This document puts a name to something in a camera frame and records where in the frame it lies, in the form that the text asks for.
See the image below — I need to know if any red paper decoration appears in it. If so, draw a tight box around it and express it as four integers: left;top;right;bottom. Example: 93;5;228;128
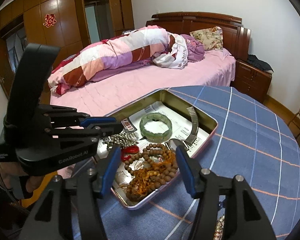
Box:
42;14;56;28

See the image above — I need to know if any blue checked tablecloth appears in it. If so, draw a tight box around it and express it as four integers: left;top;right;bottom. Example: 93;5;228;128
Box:
72;85;300;240

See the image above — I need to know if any dark clothing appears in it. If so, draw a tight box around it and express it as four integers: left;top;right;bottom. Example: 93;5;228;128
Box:
247;54;274;74

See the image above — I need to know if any silver wristwatch with metal band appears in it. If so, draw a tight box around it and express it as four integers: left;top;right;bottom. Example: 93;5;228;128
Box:
169;106;200;152

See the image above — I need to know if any wooden bed pink sheet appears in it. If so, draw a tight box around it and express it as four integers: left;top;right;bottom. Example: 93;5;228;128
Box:
49;49;237;120

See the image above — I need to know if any rattan chair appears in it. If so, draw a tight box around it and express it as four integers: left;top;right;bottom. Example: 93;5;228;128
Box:
287;92;300;140

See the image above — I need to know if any pile of wooden bead bracelets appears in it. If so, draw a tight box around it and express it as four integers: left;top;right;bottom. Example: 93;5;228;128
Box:
121;142;180;200

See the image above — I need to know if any silver bead string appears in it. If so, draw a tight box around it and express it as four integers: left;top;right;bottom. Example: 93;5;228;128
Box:
102;131;138;150

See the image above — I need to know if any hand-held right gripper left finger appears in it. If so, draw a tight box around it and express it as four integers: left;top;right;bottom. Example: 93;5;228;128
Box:
21;145;122;240

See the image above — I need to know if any green jade bracelet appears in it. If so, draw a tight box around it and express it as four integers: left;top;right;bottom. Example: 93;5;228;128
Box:
139;113;171;140

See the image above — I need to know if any white floral blanket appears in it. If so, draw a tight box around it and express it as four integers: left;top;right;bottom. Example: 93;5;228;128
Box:
151;34;189;70

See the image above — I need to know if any person's left forearm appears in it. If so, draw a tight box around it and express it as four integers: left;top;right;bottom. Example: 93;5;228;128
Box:
0;160;24;180

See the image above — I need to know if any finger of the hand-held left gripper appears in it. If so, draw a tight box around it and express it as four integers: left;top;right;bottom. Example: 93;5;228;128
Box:
51;123;123;151
39;105;117;128

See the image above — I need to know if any wooden bed headboard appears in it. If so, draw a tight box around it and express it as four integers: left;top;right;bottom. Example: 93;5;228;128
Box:
145;12;252;60

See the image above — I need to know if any pink patchwork quilt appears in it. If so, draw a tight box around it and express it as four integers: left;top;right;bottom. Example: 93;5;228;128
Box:
47;26;177;95

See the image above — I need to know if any wooden nightstand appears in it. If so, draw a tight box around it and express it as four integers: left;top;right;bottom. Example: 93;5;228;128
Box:
234;59;273;102

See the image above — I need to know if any floral pillow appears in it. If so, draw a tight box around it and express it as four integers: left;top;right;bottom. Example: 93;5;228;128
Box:
189;26;223;51

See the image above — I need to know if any wooden wardrobe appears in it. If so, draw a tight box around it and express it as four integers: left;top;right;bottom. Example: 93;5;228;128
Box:
0;0;135;100

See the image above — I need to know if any purple blanket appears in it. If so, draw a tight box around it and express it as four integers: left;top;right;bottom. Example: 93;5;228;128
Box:
185;35;205;63

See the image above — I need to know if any pink tin box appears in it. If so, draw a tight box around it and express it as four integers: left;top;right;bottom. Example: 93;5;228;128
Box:
96;89;218;208

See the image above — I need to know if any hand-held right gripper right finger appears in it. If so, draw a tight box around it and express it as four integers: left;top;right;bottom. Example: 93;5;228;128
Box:
175;145;277;240

